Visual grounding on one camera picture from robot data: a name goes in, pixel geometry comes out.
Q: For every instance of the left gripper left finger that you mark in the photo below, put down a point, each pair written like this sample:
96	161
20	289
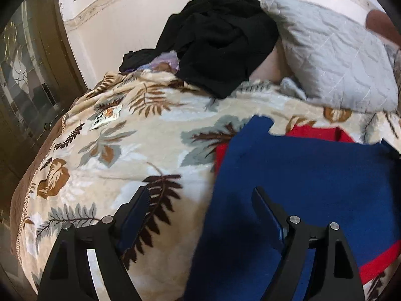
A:
67	274

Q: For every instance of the grey quilted pillow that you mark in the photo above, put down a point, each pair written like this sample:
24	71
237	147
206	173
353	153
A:
336	61

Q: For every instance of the black clothes pile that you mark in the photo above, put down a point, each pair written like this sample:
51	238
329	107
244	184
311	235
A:
219	43

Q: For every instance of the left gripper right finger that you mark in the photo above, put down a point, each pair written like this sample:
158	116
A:
334	274

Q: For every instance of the red and blue sweater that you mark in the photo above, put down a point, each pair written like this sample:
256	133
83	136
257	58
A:
321	181

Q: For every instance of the brown beige sofa backrest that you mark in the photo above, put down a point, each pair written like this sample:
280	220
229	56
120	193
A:
380	23

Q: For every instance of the purple cloth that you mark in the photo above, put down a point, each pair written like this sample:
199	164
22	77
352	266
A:
166	62

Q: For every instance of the wooden glass door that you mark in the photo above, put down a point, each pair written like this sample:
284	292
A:
39	82

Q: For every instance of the leaf pattern blanket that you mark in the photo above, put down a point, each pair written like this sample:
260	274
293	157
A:
152	129

